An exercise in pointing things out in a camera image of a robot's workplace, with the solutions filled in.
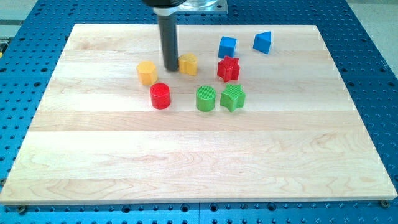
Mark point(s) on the light wooden board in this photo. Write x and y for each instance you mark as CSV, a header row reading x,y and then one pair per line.
x,y
97,139

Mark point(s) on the red cylinder block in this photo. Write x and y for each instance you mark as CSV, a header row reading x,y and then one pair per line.
x,y
160,96

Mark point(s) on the yellow hexagon block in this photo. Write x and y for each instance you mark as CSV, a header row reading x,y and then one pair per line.
x,y
147,72

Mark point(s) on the red star block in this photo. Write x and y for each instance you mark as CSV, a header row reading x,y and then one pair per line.
x,y
228,69

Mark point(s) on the silver metal mounting plate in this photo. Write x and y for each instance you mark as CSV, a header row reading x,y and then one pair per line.
x,y
203,7

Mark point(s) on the blue cube block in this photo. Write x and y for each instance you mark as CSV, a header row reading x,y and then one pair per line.
x,y
227,47

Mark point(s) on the blue triangular prism block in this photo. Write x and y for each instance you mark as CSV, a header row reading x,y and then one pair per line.
x,y
262,42

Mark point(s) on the yellow heart block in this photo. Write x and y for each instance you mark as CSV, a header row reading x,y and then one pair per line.
x,y
188,64

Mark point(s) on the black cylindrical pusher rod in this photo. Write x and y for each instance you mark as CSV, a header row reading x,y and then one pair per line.
x,y
168,36

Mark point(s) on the green star block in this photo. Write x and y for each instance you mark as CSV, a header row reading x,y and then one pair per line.
x,y
232,97

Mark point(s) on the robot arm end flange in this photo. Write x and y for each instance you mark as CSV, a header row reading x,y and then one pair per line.
x,y
164,7

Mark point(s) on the green cylinder block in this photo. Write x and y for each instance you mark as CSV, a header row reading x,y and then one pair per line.
x,y
205,98

